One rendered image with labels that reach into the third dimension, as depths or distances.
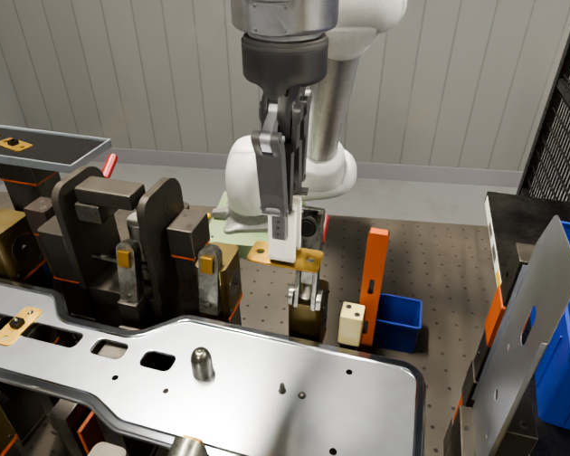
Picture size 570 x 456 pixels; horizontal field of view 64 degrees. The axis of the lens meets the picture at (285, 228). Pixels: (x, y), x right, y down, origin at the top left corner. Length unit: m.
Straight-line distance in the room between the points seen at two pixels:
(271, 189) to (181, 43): 2.87
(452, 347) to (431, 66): 2.21
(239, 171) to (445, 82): 2.08
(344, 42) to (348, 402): 0.65
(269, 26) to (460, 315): 1.05
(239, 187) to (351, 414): 0.83
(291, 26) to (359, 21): 0.56
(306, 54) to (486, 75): 2.86
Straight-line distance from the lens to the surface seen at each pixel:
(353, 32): 0.94
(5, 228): 1.02
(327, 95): 1.08
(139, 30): 3.34
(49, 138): 1.17
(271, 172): 0.41
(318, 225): 0.67
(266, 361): 0.74
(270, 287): 1.31
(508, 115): 3.35
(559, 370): 0.67
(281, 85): 0.39
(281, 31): 0.38
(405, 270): 1.41
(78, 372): 0.79
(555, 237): 0.49
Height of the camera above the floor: 1.57
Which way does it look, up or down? 34 degrees down
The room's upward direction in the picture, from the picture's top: straight up
